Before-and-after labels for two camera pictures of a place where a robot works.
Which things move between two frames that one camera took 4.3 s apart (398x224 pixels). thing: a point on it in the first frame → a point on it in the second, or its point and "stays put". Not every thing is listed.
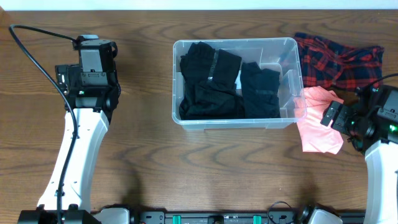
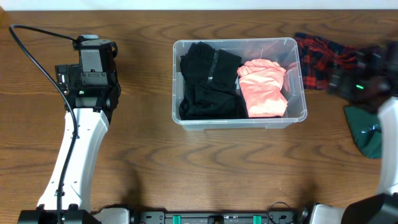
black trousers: x=203 y=99 stays put
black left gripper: x=62 y=78 stays put
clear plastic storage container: x=237 y=83 stays put
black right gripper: x=339 y=123 → x=354 y=79
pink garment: x=314 y=135 → x=262 y=80
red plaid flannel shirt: x=328 y=65 stays put
